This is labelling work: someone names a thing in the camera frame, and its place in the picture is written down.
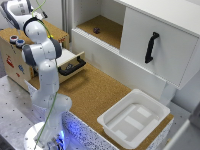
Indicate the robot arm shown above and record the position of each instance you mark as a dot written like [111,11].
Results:
[46,76]

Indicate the wooden drawer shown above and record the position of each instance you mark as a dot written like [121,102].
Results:
[71,55]

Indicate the purple block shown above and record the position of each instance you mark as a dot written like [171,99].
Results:
[96,30]

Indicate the wooden drawer box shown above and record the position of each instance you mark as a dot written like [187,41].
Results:
[10,55]

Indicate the white cabinet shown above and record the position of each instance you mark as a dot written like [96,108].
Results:
[110,63]

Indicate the white plastic box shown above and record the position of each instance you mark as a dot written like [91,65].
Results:
[133,120]

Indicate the white sliding door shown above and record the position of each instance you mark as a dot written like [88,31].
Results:
[173,53]

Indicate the blue button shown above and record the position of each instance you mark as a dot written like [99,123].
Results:
[20,42]

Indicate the red button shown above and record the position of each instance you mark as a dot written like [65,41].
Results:
[13,38]

